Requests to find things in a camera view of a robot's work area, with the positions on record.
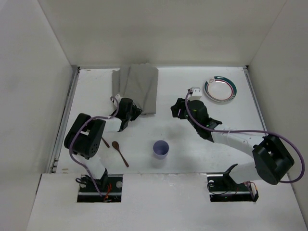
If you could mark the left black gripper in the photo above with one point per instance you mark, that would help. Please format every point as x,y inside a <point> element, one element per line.
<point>134,109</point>

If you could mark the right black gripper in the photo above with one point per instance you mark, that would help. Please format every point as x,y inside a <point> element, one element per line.
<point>179,109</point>

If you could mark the grey cloth napkin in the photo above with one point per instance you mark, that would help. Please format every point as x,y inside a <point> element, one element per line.
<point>138,82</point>

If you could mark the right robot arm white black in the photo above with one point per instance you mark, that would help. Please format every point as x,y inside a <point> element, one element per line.
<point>271,159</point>

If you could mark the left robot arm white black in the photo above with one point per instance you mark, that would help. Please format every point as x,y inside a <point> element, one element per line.
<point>84,138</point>

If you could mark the brown wooden spoon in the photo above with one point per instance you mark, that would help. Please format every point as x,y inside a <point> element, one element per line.
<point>115,145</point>

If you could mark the brown wooden fork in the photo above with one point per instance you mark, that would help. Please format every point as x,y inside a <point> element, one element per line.
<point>106,143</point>

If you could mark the white plate with green rim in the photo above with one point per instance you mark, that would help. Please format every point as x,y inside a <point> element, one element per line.
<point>220,89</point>

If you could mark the purple plastic cup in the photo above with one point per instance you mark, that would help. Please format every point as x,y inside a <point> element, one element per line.
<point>160,149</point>

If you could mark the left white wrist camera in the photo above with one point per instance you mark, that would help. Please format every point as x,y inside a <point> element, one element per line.
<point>116,100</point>

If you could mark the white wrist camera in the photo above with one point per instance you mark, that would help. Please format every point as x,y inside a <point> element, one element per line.
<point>116,100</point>
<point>195,93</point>

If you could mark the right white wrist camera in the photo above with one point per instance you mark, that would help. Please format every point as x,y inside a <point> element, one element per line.
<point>195,93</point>

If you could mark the right aluminium table rail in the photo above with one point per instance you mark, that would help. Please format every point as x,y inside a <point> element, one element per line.
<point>246,72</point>

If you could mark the aluminium table rail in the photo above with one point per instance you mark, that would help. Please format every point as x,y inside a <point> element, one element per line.
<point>246,72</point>
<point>54,155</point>

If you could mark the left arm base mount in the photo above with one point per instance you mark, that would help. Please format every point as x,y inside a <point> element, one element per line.
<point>111,190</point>

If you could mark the left aluminium table rail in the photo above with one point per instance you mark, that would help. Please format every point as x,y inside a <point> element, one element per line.
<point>54,155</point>

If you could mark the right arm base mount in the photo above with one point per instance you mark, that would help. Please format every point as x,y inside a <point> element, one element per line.
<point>224,189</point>

